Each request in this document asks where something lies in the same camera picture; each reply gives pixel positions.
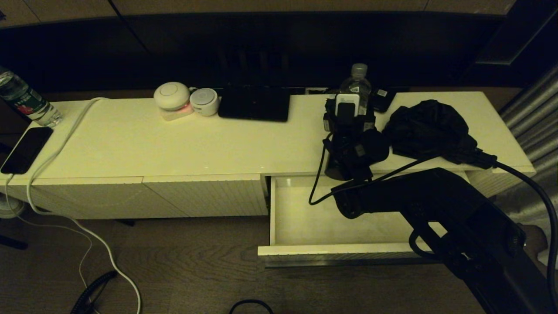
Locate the clear plastic water bottle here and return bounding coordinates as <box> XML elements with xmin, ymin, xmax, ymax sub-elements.
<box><xmin>339</xmin><ymin>63</ymin><xmax>372</xmax><ymax>105</ymax></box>

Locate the black cloth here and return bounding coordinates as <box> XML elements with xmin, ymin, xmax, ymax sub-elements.
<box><xmin>382</xmin><ymin>99</ymin><xmax>497</xmax><ymax>170</ymax></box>

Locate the white slatted drawer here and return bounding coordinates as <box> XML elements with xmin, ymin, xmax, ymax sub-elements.
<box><xmin>257</xmin><ymin>172</ymin><xmax>497</xmax><ymax>267</ymax></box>

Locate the dark long cabinet handle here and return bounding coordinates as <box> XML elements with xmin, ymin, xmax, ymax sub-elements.
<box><xmin>265</xmin><ymin>256</ymin><xmax>436</xmax><ymax>268</ymax></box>

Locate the long white tv cabinet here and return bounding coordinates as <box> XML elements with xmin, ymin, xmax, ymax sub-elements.
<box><xmin>0</xmin><ymin>91</ymin><xmax>536</xmax><ymax>220</ymax></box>

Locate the small black labelled device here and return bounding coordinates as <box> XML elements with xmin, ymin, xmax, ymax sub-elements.
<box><xmin>371</xmin><ymin>89</ymin><xmax>396</xmax><ymax>113</ymax></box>

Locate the large black television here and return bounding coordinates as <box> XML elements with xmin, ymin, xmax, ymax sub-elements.
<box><xmin>124</xmin><ymin>13</ymin><xmax>506</xmax><ymax>92</ymax></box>

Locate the black flat box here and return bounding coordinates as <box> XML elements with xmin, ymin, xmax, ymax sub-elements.
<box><xmin>218</xmin><ymin>85</ymin><xmax>291</xmax><ymax>123</ymax></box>

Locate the small white round device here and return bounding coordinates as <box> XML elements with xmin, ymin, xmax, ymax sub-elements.
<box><xmin>190</xmin><ymin>88</ymin><xmax>220</xmax><ymax>117</ymax></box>

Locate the large white round device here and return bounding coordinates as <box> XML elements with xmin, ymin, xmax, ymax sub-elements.
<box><xmin>153</xmin><ymin>82</ymin><xmax>194</xmax><ymax>122</ymax></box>

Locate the grey curtain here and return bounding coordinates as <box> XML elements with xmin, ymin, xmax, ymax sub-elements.
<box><xmin>495</xmin><ymin>65</ymin><xmax>558</xmax><ymax>223</ymax></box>

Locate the white sheer curtain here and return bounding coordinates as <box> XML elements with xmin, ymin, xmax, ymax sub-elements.
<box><xmin>538</xmin><ymin>235</ymin><xmax>558</xmax><ymax>271</ymax></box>

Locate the black smartphone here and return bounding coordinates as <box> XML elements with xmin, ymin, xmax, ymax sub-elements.
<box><xmin>0</xmin><ymin>126</ymin><xmax>54</xmax><ymax>175</ymax></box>

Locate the water bottle green red label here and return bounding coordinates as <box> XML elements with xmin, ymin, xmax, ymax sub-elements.
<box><xmin>0</xmin><ymin>65</ymin><xmax>65</xmax><ymax>128</ymax></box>

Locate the white round floor object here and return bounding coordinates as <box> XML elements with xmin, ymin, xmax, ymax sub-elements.
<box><xmin>0</xmin><ymin>193</ymin><xmax>22</xmax><ymax>220</ymax></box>

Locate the black floor foot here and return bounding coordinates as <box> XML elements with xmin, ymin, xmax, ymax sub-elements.
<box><xmin>0</xmin><ymin>235</ymin><xmax>29</xmax><ymax>251</ymax></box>

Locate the black cable with plug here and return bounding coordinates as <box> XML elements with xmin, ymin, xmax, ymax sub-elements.
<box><xmin>230</xmin><ymin>299</ymin><xmax>274</xmax><ymax>314</ymax></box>

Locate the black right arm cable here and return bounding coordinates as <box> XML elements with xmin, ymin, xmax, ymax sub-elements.
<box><xmin>308</xmin><ymin>133</ymin><xmax>558</xmax><ymax>314</ymax></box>

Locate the black coiled cable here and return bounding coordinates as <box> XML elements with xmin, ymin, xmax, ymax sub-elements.
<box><xmin>71</xmin><ymin>271</ymin><xmax>119</xmax><ymax>314</ymax></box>

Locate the thick white cable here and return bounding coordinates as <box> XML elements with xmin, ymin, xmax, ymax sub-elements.
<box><xmin>27</xmin><ymin>97</ymin><xmax>143</xmax><ymax>314</ymax></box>

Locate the thin white cable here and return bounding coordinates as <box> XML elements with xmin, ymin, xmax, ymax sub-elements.
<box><xmin>4</xmin><ymin>174</ymin><xmax>94</xmax><ymax>290</ymax></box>

